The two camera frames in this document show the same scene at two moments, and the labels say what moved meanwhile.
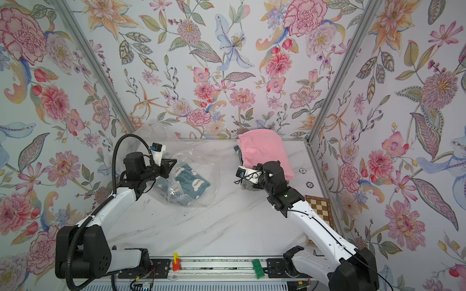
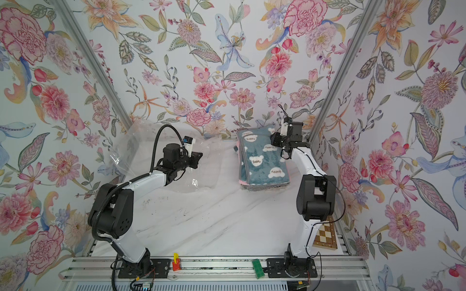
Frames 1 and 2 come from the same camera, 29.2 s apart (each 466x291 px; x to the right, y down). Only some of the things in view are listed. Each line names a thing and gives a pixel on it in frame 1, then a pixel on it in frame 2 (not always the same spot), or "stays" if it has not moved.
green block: (258, 268) stays
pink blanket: (260, 145) to (240, 181)
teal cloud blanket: (184, 185) to (261, 162)
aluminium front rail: (202, 268) stays
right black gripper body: (264, 183) to (287, 142)
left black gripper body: (152, 172) to (184, 162)
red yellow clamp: (176, 265) stays
